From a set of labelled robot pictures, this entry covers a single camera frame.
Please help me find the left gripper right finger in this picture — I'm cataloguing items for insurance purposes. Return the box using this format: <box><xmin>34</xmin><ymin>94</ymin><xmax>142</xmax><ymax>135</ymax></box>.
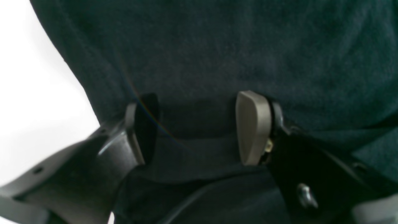
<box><xmin>235</xmin><ymin>91</ymin><xmax>398</xmax><ymax>224</ymax></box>

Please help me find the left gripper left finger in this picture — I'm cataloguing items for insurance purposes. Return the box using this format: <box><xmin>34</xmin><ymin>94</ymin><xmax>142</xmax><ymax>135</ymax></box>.
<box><xmin>1</xmin><ymin>93</ymin><xmax>160</xmax><ymax>224</ymax></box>

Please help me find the black T-shirt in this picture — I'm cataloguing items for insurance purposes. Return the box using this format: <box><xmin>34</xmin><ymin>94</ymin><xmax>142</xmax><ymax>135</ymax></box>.
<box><xmin>31</xmin><ymin>0</ymin><xmax>397</xmax><ymax>224</ymax></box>

